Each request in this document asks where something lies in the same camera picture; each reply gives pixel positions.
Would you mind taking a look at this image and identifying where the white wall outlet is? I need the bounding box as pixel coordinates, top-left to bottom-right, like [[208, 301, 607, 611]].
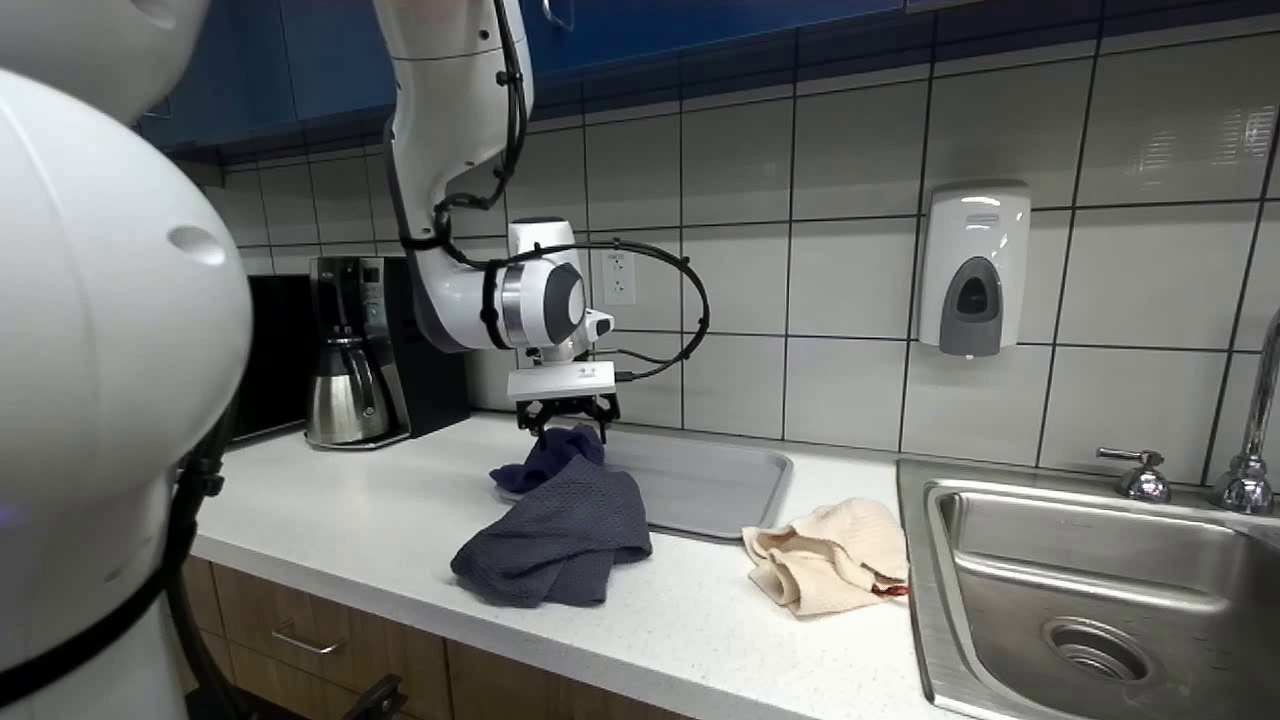
[[593, 246, 644, 319]]

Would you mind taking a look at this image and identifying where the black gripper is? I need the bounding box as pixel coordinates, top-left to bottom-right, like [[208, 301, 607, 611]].
[[518, 393, 620, 450]]

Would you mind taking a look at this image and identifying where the navy blue towel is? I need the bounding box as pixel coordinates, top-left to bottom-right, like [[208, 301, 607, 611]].
[[490, 421, 612, 499]]

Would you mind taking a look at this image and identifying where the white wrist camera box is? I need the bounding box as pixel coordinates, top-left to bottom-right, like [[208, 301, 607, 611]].
[[507, 355, 625, 403]]

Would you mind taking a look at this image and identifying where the stainless steel sink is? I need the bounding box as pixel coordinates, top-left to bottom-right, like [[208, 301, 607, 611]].
[[894, 458, 1280, 720]]

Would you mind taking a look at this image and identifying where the blue upper cabinet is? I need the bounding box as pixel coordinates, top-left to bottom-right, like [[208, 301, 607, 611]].
[[132, 0, 1280, 170]]

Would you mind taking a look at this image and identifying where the chrome faucet lever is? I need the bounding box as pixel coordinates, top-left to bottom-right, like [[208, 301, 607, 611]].
[[1093, 445, 1176, 510]]

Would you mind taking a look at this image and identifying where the white wall soap dispenser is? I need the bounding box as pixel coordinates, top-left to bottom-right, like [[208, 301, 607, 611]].
[[917, 186, 1037, 361]]

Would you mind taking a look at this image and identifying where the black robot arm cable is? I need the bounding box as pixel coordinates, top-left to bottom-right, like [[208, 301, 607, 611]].
[[383, 0, 715, 393]]

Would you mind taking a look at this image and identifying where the chrome gooseneck faucet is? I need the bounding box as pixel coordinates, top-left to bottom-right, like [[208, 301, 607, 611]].
[[1208, 314, 1280, 522]]

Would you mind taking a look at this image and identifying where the black countertop appliance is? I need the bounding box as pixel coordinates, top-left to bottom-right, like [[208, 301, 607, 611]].
[[229, 272, 325, 450]]

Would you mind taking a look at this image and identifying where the silver drawer handle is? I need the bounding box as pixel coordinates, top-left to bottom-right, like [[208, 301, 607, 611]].
[[268, 626, 344, 661]]

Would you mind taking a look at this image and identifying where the black silver coffee maker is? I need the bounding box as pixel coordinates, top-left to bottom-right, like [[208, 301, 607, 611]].
[[311, 251, 475, 452]]

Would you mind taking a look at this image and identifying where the wooden base cabinet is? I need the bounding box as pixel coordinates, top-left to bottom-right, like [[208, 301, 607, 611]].
[[178, 554, 690, 720]]

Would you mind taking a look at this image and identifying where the dark grey towel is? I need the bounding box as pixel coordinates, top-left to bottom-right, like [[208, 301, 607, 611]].
[[447, 458, 658, 611]]

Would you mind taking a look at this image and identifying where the grey plastic tray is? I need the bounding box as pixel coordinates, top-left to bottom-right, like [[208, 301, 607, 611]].
[[583, 427, 800, 543]]

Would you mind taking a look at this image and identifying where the beige towel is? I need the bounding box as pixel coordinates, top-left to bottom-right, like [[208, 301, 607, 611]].
[[742, 498, 912, 626]]

